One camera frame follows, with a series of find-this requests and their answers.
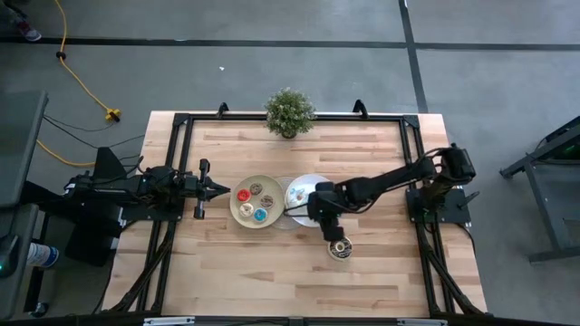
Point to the black table-level camera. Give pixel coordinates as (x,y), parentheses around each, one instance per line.
(295,322)

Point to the grey desk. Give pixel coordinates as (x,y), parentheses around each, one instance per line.
(18,145)
(13,294)

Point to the large white glazed donut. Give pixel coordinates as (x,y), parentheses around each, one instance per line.
(293,194)

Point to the small teal sprinkled donut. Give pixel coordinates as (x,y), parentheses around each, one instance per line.
(257,212)

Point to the person's shoe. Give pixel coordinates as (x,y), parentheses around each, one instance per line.
(31,32)

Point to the small pink sprinkled donut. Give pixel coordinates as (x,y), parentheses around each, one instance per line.
(240,193)

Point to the black flat panel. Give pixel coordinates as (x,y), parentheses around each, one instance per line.
(97,240)

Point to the black metal table frame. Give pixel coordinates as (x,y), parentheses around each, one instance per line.
(226,117)

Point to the white round plate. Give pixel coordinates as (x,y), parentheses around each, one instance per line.
(301,182)

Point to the grey metal stand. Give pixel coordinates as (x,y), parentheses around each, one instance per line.
(557,252)

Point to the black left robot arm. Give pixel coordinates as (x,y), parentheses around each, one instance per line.
(136,185)

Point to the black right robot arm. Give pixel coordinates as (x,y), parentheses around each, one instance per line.
(389,176)

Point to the small cream glazed donut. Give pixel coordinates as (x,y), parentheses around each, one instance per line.
(243,207)

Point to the black round device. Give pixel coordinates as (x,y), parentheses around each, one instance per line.
(9,253)

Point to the green potted plant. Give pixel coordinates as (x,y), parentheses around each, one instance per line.
(290,113)

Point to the large chocolate glazed donut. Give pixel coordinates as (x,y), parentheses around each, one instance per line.
(333,251)

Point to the white bottle blue label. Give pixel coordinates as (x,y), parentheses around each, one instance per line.
(43,256)

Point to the beige round plate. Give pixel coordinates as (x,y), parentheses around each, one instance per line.
(275,215)

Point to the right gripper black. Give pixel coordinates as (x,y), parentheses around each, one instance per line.
(327,206)

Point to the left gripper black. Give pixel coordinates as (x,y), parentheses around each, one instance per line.
(195,188)

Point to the silver metal bracket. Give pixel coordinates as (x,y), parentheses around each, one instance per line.
(421,322)
(167,321)

